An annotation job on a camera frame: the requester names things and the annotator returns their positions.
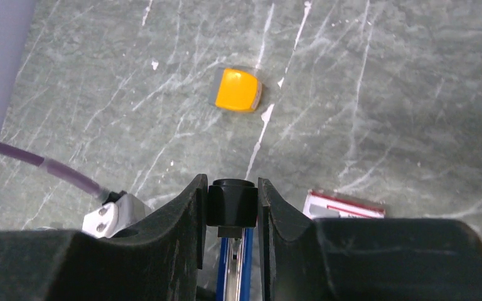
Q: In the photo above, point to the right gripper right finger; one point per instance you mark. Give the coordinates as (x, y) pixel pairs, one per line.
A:
(364, 259)

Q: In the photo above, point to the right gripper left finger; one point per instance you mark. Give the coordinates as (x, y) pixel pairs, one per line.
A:
(157, 258)

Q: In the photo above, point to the red white staple box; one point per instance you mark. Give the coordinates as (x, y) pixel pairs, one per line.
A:
(337, 205)

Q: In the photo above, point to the blue stapler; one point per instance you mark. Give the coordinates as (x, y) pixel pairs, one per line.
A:
(232, 209)

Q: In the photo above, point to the orange cube block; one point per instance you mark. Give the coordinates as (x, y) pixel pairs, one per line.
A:
(235, 90)

